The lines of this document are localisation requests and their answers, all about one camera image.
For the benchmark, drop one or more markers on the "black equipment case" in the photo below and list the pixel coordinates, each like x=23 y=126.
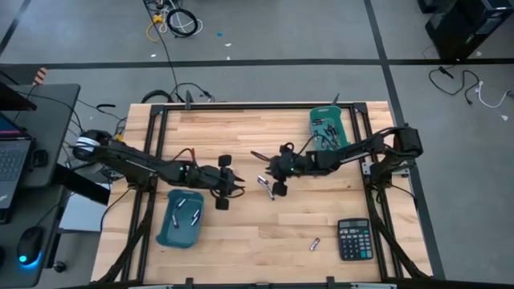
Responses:
x=502 y=20
x=454 y=32

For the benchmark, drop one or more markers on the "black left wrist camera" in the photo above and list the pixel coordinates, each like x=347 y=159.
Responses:
x=222 y=204

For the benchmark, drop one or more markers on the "Energizer Max silver battery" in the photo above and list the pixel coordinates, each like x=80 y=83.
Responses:
x=175 y=221

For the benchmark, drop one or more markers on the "grey laptop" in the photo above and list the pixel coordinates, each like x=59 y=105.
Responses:
x=12 y=160

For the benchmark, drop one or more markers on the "dark teal plastic bin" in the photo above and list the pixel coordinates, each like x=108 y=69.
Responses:
x=180 y=237

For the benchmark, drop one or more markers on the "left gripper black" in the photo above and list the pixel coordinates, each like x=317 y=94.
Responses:
x=213 y=178

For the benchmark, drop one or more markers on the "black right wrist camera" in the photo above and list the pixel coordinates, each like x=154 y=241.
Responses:
x=280 y=189

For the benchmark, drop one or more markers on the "small black desk device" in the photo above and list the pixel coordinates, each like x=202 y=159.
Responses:
x=40 y=157

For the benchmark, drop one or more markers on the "black desk crossbar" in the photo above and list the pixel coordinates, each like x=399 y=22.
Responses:
x=92 y=194

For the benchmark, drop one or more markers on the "white box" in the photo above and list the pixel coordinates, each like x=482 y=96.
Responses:
x=86 y=218

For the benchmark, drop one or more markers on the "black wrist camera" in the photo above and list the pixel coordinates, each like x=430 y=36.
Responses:
x=222 y=204
x=280 y=189

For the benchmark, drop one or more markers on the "black frame clamp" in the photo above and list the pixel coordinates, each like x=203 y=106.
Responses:
x=188 y=100
x=330 y=282
x=188 y=282

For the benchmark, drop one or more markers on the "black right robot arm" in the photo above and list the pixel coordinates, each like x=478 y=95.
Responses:
x=361 y=154

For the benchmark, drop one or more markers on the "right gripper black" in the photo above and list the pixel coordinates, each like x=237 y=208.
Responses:
x=291 y=164

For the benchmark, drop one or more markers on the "black desk calculator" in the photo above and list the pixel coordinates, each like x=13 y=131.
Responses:
x=355 y=245

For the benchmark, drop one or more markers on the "dark grey side desk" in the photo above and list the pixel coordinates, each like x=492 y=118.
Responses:
x=56 y=120

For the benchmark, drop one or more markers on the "black caster wheel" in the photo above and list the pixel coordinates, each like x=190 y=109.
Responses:
x=59 y=266

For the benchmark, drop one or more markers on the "orange black striped marker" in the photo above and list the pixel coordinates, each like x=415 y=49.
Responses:
x=41 y=75

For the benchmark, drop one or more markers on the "black monitor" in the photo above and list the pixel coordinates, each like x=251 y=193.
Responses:
x=14 y=101

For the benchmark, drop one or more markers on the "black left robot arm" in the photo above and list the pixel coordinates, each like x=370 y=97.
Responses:
x=132 y=161

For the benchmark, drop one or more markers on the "black computer mouse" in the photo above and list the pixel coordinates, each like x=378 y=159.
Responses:
x=30 y=245

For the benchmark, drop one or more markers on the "light teal plastic bin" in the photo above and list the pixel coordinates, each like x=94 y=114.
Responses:
x=333 y=114

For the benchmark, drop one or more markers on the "black side clamp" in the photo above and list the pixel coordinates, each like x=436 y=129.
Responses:
x=405 y=172

